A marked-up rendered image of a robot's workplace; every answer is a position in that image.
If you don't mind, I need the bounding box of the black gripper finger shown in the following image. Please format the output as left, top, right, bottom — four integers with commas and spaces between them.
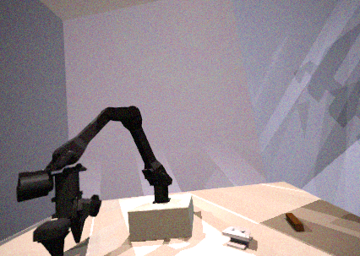
70, 215, 88, 244
37, 230, 71, 256

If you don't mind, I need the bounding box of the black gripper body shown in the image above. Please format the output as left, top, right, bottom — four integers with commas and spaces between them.
32, 189, 83, 242

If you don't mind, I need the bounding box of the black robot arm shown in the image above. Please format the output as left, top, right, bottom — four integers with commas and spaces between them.
16, 106, 172, 218

